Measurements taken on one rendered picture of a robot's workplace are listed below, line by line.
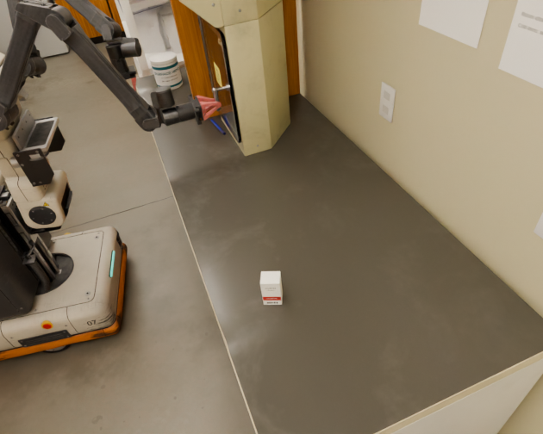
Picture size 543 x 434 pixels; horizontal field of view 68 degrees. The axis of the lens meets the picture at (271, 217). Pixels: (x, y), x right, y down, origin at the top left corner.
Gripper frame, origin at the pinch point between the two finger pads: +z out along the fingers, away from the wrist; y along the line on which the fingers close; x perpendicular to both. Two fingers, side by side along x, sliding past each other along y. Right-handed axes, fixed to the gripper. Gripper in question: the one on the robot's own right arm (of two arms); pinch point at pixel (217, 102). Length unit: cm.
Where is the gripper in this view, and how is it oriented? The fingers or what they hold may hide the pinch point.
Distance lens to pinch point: 150.1
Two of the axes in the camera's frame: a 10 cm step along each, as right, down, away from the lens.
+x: 0.5, 6.4, 7.7
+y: -3.7, -7.0, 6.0
